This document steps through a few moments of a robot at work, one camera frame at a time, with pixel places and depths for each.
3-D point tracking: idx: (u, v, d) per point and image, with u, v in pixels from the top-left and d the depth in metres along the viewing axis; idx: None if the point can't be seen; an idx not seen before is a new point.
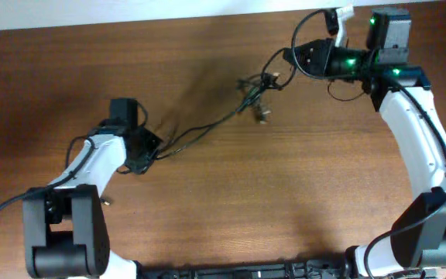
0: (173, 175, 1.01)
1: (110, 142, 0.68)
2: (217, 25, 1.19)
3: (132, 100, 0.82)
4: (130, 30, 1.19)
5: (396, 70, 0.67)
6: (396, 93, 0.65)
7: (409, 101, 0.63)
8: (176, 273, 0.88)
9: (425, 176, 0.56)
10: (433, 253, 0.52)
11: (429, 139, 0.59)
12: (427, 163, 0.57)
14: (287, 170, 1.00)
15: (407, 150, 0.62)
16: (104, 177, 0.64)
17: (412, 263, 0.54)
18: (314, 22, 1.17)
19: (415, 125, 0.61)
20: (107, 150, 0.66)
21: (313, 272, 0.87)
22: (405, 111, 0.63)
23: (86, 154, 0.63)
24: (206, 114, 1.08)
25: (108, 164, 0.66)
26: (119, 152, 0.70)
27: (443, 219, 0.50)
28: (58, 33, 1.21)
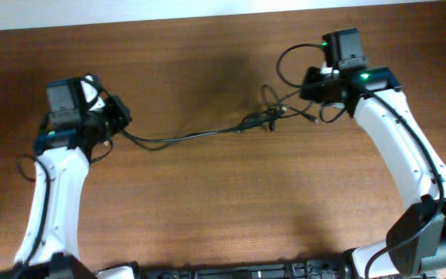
0: (173, 176, 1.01)
1: (66, 167, 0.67)
2: (217, 25, 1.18)
3: (73, 79, 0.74)
4: (129, 30, 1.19)
5: (365, 75, 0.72)
6: (368, 99, 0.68)
7: (385, 108, 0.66)
8: (176, 273, 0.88)
9: (410, 184, 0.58)
10: (430, 260, 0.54)
11: (411, 144, 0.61)
12: (413, 170, 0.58)
14: (287, 170, 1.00)
15: (390, 158, 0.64)
16: (72, 204, 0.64)
17: (409, 270, 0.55)
18: (315, 22, 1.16)
19: (395, 133, 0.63)
20: (66, 177, 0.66)
21: (313, 272, 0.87)
22: (381, 117, 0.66)
23: (44, 194, 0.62)
24: (206, 113, 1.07)
25: (70, 188, 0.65)
26: (80, 163, 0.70)
27: (437, 229, 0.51)
28: (58, 34, 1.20)
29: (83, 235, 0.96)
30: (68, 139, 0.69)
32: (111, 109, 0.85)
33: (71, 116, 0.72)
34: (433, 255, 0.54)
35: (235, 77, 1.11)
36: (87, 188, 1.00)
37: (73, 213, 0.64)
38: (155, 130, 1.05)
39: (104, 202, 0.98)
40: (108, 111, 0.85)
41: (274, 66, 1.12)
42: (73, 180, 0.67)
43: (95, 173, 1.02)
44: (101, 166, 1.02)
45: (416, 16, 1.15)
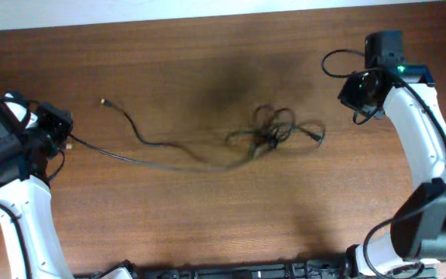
0: (173, 176, 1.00)
1: (29, 201, 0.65)
2: (217, 25, 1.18)
3: None
4: (129, 30, 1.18)
5: (400, 67, 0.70)
6: (400, 88, 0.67)
7: (414, 98, 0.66)
8: (176, 273, 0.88)
9: (426, 168, 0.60)
10: (431, 244, 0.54)
11: (431, 132, 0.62)
12: (429, 155, 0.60)
14: (287, 170, 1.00)
15: (409, 145, 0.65)
16: (48, 234, 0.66)
17: (409, 252, 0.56)
18: (316, 22, 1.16)
19: (418, 122, 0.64)
20: (32, 210, 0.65)
21: (313, 272, 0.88)
22: (407, 106, 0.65)
23: (15, 237, 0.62)
24: (206, 111, 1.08)
25: (39, 220, 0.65)
26: (42, 191, 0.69)
27: (442, 208, 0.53)
28: (57, 34, 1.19)
29: (84, 235, 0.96)
30: (17, 170, 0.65)
32: (46, 120, 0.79)
33: (8, 145, 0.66)
34: (435, 239, 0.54)
35: (237, 77, 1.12)
36: (87, 188, 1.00)
37: (53, 241, 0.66)
38: (158, 131, 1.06)
39: (105, 202, 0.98)
40: (44, 123, 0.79)
41: (275, 66, 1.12)
42: (40, 208, 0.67)
43: (96, 173, 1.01)
44: (101, 166, 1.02)
45: (416, 18, 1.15)
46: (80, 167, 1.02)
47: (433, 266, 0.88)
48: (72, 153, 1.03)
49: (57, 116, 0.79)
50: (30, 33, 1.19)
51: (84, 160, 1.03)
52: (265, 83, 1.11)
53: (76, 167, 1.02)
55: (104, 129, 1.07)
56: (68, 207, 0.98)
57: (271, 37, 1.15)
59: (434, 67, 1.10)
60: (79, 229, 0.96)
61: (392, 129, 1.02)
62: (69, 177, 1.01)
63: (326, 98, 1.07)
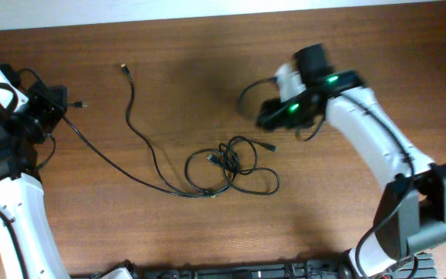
0: (173, 176, 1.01)
1: (21, 201, 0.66)
2: (216, 26, 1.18)
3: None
4: (128, 31, 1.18)
5: (331, 77, 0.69)
6: (335, 98, 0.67)
7: (350, 102, 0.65)
8: (176, 273, 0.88)
9: (385, 168, 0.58)
10: (417, 240, 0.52)
11: (379, 133, 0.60)
12: (383, 154, 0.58)
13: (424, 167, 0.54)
14: (287, 170, 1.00)
15: (367, 149, 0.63)
16: (42, 234, 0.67)
17: (399, 253, 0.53)
18: (315, 22, 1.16)
19: (362, 125, 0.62)
20: (25, 210, 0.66)
21: (314, 272, 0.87)
22: (349, 112, 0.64)
23: (10, 241, 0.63)
24: (205, 111, 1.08)
25: (33, 222, 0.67)
26: (33, 190, 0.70)
27: None
28: (56, 34, 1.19)
29: (83, 235, 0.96)
30: (7, 165, 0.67)
32: (36, 102, 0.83)
33: None
34: (416, 232, 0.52)
35: (237, 77, 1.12)
36: (87, 188, 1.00)
37: (49, 241, 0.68)
38: (158, 131, 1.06)
39: (105, 202, 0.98)
40: (35, 105, 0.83)
41: (274, 66, 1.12)
42: (34, 207, 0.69)
43: (96, 173, 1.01)
44: (101, 166, 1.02)
45: (414, 18, 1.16)
46: (80, 168, 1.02)
47: (433, 266, 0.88)
48: (73, 153, 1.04)
49: (47, 99, 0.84)
50: (29, 33, 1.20)
51: (84, 160, 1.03)
52: (265, 82, 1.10)
53: (76, 167, 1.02)
55: (104, 129, 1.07)
56: (68, 207, 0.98)
57: (270, 37, 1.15)
59: (437, 66, 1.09)
60: (79, 229, 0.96)
61: None
62: (70, 177, 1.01)
63: None
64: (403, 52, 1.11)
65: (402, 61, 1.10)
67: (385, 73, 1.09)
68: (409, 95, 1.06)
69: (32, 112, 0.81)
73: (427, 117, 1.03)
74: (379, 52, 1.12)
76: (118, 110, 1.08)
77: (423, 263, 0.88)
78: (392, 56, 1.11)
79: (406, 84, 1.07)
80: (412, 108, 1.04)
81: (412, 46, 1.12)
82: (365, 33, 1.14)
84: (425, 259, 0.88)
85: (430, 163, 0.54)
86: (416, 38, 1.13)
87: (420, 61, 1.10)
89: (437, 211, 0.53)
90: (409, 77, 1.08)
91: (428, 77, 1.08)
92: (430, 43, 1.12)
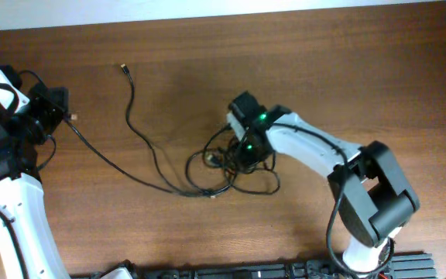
0: (173, 176, 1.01)
1: (22, 202, 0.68)
2: (216, 25, 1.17)
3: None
4: (128, 31, 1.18)
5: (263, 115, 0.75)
6: (271, 128, 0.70)
7: (283, 125, 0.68)
8: (176, 273, 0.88)
9: (326, 170, 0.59)
10: (379, 218, 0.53)
11: (312, 143, 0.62)
12: (319, 156, 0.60)
13: (355, 152, 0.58)
14: (287, 170, 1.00)
15: (310, 162, 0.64)
16: (42, 235, 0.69)
17: (372, 242, 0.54)
18: (315, 22, 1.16)
19: (296, 139, 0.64)
20: (25, 210, 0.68)
21: (314, 273, 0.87)
22: (284, 135, 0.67)
23: (10, 241, 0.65)
24: (205, 111, 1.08)
25: (32, 222, 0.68)
26: (32, 190, 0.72)
27: (385, 166, 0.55)
28: (56, 34, 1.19)
29: (83, 236, 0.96)
30: (8, 166, 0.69)
32: (37, 104, 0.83)
33: None
34: (375, 211, 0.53)
35: (236, 77, 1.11)
36: (87, 189, 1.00)
37: (47, 240, 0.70)
38: (158, 131, 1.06)
39: (104, 202, 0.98)
40: (36, 105, 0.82)
41: (274, 66, 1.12)
42: (33, 207, 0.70)
43: (95, 173, 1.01)
44: (101, 166, 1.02)
45: (414, 18, 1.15)
46: (80, 168, 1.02)
47: (433, 266, 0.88)
48: (72, 153, 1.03)
49: (47, 99, 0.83)
50: (28, 34, 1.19)
51: (84, 160, 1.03)
52: (265, 84, 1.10)
53: (76, 167, 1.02)
55: (104, 129, 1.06)
56: (68, 208, 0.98)
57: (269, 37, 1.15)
59: (437, 66, 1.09)
60: (79, 229, 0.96)
61: (392, 129, 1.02)
62: (70, 177, 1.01)
63: (326, 98, 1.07)
64: (403, 53, 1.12)
65: (402, 61, 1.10)
67: (385, 73, 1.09)
68: (409, 96, 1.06)
69: (32, 114, 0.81)
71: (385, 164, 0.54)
73: (426, 117, 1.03)
74: (379, 52, 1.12)
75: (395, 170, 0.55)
76: (118, 111, 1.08)
77: (423, 263, 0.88)
78: (392, 56, 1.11)
79: (406, 84, 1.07)
80: (412, 108, 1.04)
81: (412, 46, 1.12)
82: (365, 33, 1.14)
84: (424, 259, 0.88)
85: (359, 146, 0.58)
86: (416, 39, 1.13)
87: (420, 61, 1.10)
89: (385, 185, 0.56)
90: (409, 77, 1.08)
91: (428, 78, 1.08)
92: (430, 43, 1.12)
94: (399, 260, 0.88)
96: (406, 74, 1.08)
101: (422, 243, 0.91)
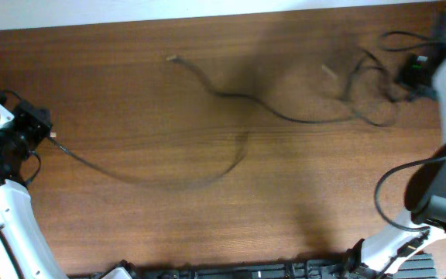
0: (173, 176, 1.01)
1: (8, 208, 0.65)
2: (216, 25, 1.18)
3: None
4: (128, 31, 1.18)
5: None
6: None
7: None
8: (176, 273, 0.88)
9: None
10: (443, 203, 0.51)
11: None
12: None
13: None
14: (288, 170, 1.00)
15: None
16: (32, 236, 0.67)
17: (416, 204, 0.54)
18: (315, 22, 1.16)
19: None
20: (12, 215, 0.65)
21: (313, 272, 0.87)
22: None
23: (1, 247, 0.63)
24: (204, 111, 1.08)
25: (22, 226, 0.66)
26: (18, 194, 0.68)
27: None
28: (56, 34, 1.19)
29: (84, 235, 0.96)
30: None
32: (22, 119, 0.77)
33: None
34: None
35: (237, 77, 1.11)
36: (87, 188, 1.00)
37: (39, 244, 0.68)
38: (158, 131, 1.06)
39: (105, 202, 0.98)
40: (19, 121, 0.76)
41: (274, 66, 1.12)
42: (22, 211, 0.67)
43: (96, 173, 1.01)
44: (101, 166, 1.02)
45: (415, 18, 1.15)
46: (80, 168, 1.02)
47: (433, 266, 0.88)
48: (72, 153, 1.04)
49: (32, 115, 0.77)
50: (29, 34, 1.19)
51: (84, 160, 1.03)
52: (265, 83, 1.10)
53: (75, 167, 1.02)
55: (104, 129, 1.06)
56: (68, 207, 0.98)
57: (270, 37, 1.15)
59: None
60: (79, 229, 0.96)
61: (392, 129, 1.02)
62: (70, 177, 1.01)
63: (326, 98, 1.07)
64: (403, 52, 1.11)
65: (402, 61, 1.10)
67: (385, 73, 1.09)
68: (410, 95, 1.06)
69: (16, 129, 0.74)
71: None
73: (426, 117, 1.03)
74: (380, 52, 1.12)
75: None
76: (119, 111, 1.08)
77: (423, 263, 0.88)
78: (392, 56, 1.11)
79: None
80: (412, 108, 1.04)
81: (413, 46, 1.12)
82: (365, 33, 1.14)
84: (425, 259, 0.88)
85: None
86: (416, 38, 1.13)
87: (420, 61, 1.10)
89: None
90: None
91: None
92: (430, 43, 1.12)
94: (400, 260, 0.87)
96: None
101: None
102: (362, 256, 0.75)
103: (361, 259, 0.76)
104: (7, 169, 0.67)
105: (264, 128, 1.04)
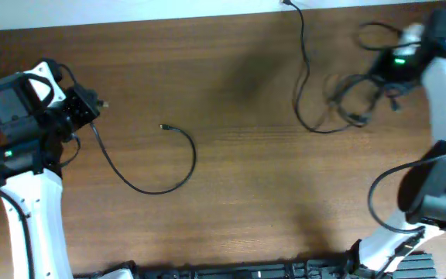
0: (173, 176, 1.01)
1: (39, 199, 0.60)
2: (217, 25, 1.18)
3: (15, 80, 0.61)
4: (129, 31, 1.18)
5: None
6: (445, 60, 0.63)
7: None
8: (176, 273, 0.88)
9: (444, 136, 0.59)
10: (435, 201, 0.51)
11: None
12: None
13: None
14: (288, 170, 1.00)
15: (438, 115, 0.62)
16: (54, 234, 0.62)
17: (410, 204, 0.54)
18: (317, 22, 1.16)
19: None
20: (42, 208, 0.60)
21: (313, 272, 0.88)
22: None
23: (22, 237, 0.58)
24: (205, 111, 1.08)
25: (48, 219, 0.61)
26: (53, 186, 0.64)
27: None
28: (57, 34, 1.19)
29: (84, 235, 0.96)
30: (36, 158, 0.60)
32: (73, 103, 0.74)
33: (25, 128, 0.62)
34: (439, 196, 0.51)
35: (237, 77, 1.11)
36: (88, 188, 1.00)
37: (59, 243, 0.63)
38: (159, 131, 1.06)
39: (105, 202, 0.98)
40: (70, 105, 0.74)
41: (275, 66, 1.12)
42: (49, 204, 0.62)
43: (96, 173, 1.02)
44: (101, 166, 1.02)
45: (416, 18, 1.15)
46: (80, 168, 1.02)
47: (433, 266, 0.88)
48: (73, 153, 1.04)
49: (84, 101, 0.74)
50: (30, 34, 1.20)
51: (85, 160, 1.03)
52: (265, 84, 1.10)
53: (76, 167, 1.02)
55: (104, 129, 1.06)
56: (68, 207, 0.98)
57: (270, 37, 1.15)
59: None
60: (79, 229, 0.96)
61: (392, 129, 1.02)
62: (70, 177, 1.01)
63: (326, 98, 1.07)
64: None
65: None
67: None
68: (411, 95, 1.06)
69: (64, 111, 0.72)
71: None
73: (427, 117, 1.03)
74: None
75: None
76: (119, 111, 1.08)
77: (423, 263, 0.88)
78: None
79: None
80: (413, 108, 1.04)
81: None
82: (365, 33, 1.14)
84: (424, 259, 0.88)
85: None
86: None
87: None
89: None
90: None
91: None
92: None
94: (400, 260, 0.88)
96: None
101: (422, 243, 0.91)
102: (361, 258, 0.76)
103: (361, 260, 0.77)
104: (49, 155, 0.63)
105: (262, 130, 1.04)
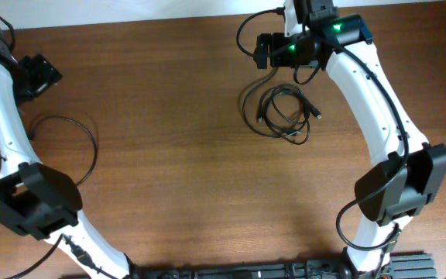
0: (173, 176, 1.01)
1: None
2: (217, 26, 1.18)
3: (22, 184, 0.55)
4: (130, 32, 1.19)
5: (337, 25, 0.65)
6: (340, 53, 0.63)
7: (355, 62, 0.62)
8: (176, 273, 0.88)
9: (379, 140, 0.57)
10: (396, 206, 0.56)
11: (379, 100, 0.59)
12: (380, 128, 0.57)
13: (417, 146, 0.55)
14: (286, 170, 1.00)
15: (361, 118, 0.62)
16: (9, 110, 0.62)
17: (376, 215, 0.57)
18: None
19: (363, 89, 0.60)
20: None
21: (313, 273, 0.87)
22: (351, 73, 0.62)
23: None
24: (204, 111, 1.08)
25: (3, 104, 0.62)
26: (7, 94, 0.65)
27: (402, 181, 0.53)
28: (57, 34, 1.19)
29: None
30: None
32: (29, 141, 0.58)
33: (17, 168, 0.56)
34: (398, 201, 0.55)
35: (237, 77, 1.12)
36: (87, 189, 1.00)
37: (22, 132, 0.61)
38: (158, 132, 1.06)
39: (105, 202, 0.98)
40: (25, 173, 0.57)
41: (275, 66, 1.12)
42: (6, 107, 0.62)
43: (96, 173, 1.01)
44: (101, 166, 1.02)
45: (413, 18, 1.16)
46: (79, 167, 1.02)
47: (433, 266, 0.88)
48: (72, 153, 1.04)
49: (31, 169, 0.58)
50: (29, 34, 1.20)
51: (84, 160, 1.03)
52: (264, 84, 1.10)
53: (75, 167, 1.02)
55: (104, 129, 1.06)
56: None
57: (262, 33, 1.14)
59: (439, 65, 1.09)
60: None
61: None
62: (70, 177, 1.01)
63: (325, 98, 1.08)
64: (404, 53, 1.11)
65: (403, 61, 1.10)
67: (385, 72, 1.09)
68: (409, 96, 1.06)
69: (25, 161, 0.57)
71: (437, 169, 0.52)
73: (426, 117, 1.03)
74: (379, 51, 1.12)
75: (400, 187, 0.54)
76: (119, 111, 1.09)
77: (423, 263, 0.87)
78: (392, 56, 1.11)
79: (406, 84, 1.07)
80: (412, 108, 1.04)
81: (412, 46, 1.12)
82: None
84: (425, 259, 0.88)
85: (424, 143, 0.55)
86: (416, 39, 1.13)
87: (420, 61, 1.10)
89: (418, 182, 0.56)
90: (410, 77, 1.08)
91: (427, 77, 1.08)
92: (430, 43, 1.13)
94: (399, 260, 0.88)
96: (406, 75, 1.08)
101: (422, 243, 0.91)
102: (355, 265, 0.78)
103: (355, 266, 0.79)
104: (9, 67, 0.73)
105: (260, 132, 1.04)
